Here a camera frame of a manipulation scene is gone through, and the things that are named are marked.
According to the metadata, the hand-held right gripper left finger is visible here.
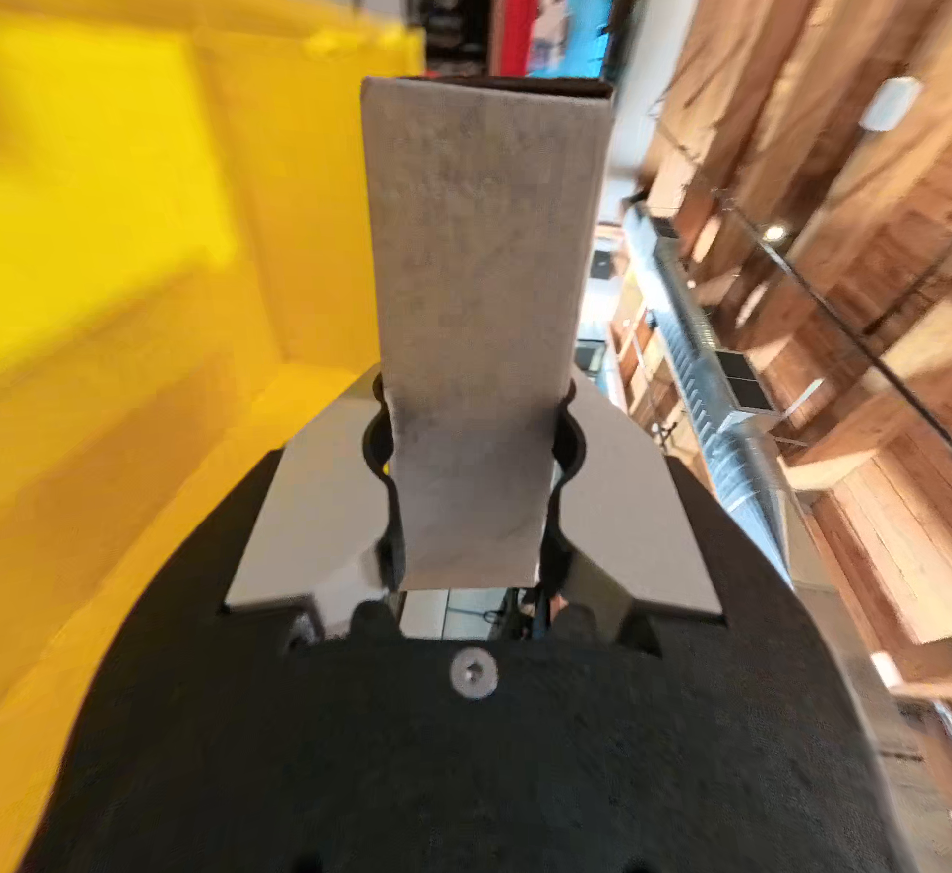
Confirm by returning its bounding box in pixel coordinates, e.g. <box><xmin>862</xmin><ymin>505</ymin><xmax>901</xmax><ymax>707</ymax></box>
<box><xmin>223</xmin><ymin>367</ymin><xmax>408</xmax><ymax>614</ymax></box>

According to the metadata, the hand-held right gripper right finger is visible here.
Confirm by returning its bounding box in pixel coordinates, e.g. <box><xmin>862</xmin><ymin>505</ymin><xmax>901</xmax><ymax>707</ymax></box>
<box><xmin>538</xmin><ymin>365</ymin><xmax>724</xmax><ymax>621</ymax></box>

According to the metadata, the white cardboard mailer box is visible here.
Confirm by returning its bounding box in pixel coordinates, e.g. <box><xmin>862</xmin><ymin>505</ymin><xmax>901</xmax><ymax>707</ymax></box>
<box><xmin>361</xmin><ymin>75</ymin><xmax>616</xmax><ymax>592</ymax></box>

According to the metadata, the yellow plastic bin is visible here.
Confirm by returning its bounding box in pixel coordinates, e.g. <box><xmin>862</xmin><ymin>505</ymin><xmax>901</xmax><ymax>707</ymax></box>
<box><xmin>0</xmin><ymin>0</ymin><xmax>429</xmax><ymax>873</ymax></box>

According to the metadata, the white junction box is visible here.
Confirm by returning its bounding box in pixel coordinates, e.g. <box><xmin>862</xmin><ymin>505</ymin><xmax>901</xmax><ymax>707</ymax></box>
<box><xmin>858</xmin><ymin>77</ymin><xmax>923</xmax><ymax>131</ymax></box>

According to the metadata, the silver ventilation duct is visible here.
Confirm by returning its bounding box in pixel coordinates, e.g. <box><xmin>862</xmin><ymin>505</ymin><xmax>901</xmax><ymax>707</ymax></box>
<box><xmin>621</xmin><ymin>201</ymin><xmax>820</xmax><ymax>590</ymax></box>

